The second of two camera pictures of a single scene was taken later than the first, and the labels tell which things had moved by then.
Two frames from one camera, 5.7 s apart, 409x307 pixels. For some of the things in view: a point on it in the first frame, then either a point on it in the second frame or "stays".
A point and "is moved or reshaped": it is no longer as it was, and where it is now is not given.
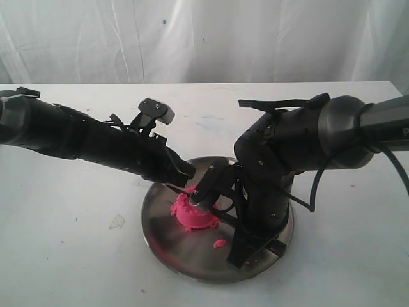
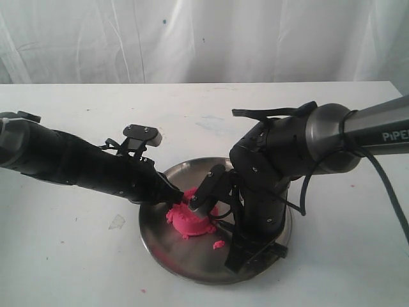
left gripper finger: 185,168 → 170,192
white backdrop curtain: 105,41 stays
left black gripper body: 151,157 → 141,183
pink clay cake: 191,215 is moved or reshaped
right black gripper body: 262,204 stays
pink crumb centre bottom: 219,243 stays
